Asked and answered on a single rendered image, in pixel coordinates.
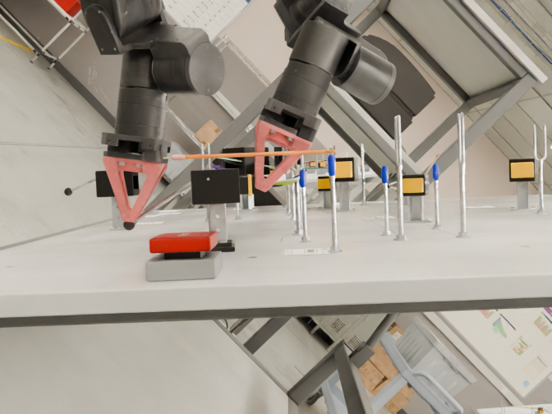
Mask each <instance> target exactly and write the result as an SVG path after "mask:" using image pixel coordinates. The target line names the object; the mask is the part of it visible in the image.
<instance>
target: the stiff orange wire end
mask: <svg viewBox="0 0 552 414"><path fill-rule="evenodd" d="M327 153H336V150H335V149H325V150H303V151H281V152H259V153H238V154H195V155H184V154H175V155H173V156H172V157H163V159H172V160H184V159H211V158H232V157H254V156H275V155H296V154H327Z"/></svg>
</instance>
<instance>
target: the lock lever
mask: <svg viewBox="0 0 552 414"><path fill-rule="evenodd" d="M190 186H191V182H188V183H187V184H186V185H184V186H182V187H181V188H180V189H178V190H177V191H175V192H173V193H172V194H171V195H169V196H168V197H166V198H165V199H163V200H162V201H160V202H159V203H158V204H156V205H154V206H153V207H151V208H150V209H148V210H146V211H145V212H144V213H143V214H141V215H139V216H138V218H137V220H136V221H135V222H134V224H135V225H136V223H137V222H138V221H140V220H141V219H143V218H144V217H145V216H147V215H148V214H150V213H152V212H153V211H155V210H156V209H157V208H159V207H160V206H162V205H164V204H165V203H167V202H168V201H170V200H171V199H172V198H174V197H175V196H177V195H179V194H180V193H181V192H183V191H184V190H185V189H187V188H188V187H190Z"/></svg>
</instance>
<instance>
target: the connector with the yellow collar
mask: <svg viewBox="0 0 552 414"><path fill-rule="evenodd" d="M239 182H240V195H245V194H249V190H248V177H239ZM251 185H252V194H265V193H267V192H263V191H261V190H258V189H256V188H255V177H251Z"/></svg>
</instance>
